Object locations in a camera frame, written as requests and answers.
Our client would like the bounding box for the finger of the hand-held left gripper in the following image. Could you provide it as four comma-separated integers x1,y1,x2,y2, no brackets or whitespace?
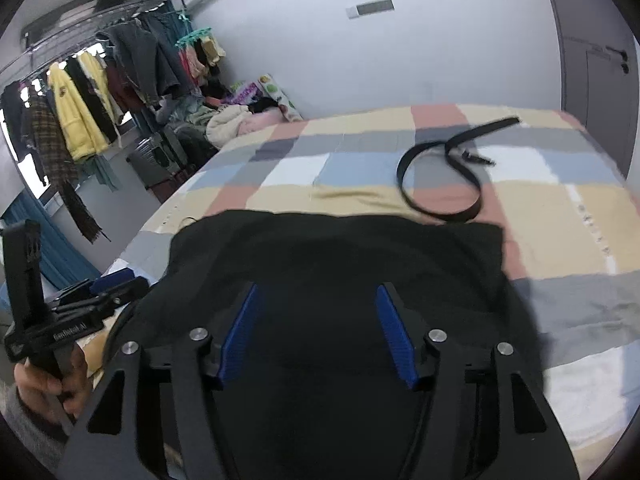
2,220,54,327
47,268,151,319

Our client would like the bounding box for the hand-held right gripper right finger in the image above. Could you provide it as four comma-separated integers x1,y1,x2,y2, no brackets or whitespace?
375,282,581,480

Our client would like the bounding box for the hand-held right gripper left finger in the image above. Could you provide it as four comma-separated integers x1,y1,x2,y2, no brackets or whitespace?
60,282,261,480

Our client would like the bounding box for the black puffer jacket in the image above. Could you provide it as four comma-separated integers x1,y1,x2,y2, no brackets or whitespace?
102,210,546,480

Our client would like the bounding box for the person's left forearm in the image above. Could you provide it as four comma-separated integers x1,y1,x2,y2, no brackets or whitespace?
0,385,68,476

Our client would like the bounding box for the pile of mixed clothes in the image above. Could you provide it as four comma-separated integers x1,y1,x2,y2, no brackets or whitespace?
155,75,306,161

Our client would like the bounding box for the metal clothes rack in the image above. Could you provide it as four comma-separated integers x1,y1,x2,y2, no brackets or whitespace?
0,0,188,76

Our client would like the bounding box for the person's left hand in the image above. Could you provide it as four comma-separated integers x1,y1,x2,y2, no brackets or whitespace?
14,342,94,424

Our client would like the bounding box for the blue curtain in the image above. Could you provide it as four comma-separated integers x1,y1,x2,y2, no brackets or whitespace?
2,192,104,291

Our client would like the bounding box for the teal hanging cloth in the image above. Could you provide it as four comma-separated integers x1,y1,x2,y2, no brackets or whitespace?
91,154,122,192

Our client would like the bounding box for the grey suitcase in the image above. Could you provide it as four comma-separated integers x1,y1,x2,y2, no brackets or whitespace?
126,132,189,191

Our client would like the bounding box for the yellow fleece jacket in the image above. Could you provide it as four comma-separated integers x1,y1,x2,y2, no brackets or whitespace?
47,62,109,162

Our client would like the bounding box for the black belt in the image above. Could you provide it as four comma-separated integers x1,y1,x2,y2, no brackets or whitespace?
396,116,522,225

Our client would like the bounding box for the cream plush cloth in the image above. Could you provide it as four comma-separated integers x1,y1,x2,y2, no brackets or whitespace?
206,105,256,149

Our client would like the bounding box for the checkered bed sheet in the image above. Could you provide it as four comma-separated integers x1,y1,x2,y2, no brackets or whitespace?
70,104,633,461

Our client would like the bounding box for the dark grey hanging jacket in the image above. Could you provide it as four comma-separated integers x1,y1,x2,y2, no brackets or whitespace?
100,22,194,107

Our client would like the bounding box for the white green-dotted bag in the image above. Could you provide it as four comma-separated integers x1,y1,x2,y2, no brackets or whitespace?
255,74,305,122

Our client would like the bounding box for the green clip hanger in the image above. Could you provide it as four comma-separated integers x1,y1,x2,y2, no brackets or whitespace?
175,29,216,50

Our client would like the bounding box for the ceiling drying rack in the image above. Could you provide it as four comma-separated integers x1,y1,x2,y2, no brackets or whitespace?
20,0,138,43

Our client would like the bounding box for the grey door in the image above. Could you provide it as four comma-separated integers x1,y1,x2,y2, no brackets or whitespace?
537,0,640,181

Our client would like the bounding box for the grey wall switch panel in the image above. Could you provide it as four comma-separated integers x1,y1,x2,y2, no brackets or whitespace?
346,0,396,20

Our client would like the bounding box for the black door handle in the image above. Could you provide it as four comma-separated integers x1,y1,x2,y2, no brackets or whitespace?
606,46,631,75

